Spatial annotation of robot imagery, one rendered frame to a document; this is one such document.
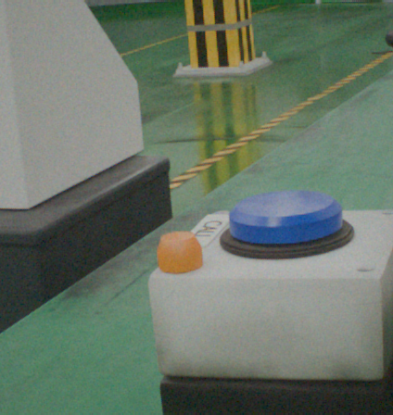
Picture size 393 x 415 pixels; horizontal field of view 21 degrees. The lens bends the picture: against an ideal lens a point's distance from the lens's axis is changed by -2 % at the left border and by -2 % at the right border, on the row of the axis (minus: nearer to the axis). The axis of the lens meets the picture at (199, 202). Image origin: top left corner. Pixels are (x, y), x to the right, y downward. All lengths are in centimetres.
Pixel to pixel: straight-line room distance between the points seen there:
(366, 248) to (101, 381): 13
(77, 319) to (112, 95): 34
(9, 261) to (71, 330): 21
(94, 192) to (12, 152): 7
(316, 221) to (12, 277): 36
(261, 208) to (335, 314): 5
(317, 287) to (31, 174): 40
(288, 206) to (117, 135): 45
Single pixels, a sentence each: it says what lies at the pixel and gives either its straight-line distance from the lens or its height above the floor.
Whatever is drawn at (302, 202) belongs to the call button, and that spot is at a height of 85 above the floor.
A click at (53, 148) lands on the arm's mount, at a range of 74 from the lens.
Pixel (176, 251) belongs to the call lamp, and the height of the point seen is 85.
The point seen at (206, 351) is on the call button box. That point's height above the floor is 81.
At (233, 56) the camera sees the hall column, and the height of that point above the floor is 11.
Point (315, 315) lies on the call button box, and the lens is 35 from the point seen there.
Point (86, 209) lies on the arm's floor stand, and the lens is 72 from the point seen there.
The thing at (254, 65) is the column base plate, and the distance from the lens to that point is 691.
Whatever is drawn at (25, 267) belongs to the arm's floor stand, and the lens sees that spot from 69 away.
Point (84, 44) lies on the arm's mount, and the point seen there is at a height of 88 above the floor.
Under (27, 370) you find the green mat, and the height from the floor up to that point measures 78.
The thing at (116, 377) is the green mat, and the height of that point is 78.
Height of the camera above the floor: 95
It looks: 15 degrees down
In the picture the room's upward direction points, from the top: 5 degrees counter-clockwise
